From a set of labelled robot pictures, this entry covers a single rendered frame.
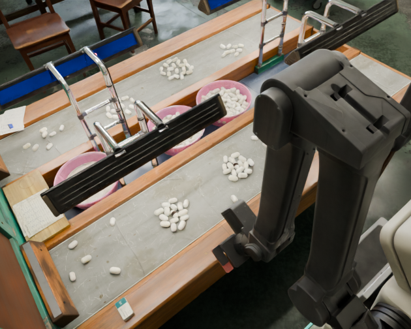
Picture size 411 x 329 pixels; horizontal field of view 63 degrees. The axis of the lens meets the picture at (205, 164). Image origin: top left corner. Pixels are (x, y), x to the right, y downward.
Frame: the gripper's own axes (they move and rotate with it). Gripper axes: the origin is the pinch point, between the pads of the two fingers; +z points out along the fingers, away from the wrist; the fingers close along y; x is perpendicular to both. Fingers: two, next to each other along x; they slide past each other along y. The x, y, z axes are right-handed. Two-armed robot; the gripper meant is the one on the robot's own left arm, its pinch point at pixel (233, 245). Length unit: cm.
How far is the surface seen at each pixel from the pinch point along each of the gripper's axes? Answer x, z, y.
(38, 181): -60, 55, 36
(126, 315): 0.1, 23.7, 33.2
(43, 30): -203, 164, -20
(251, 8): -97, 75, -120
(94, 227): -30, 44, 28
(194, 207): -14.7, 36.3, -6.5
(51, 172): -62, 59, 30
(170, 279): 0.0, 26.0, 16.5
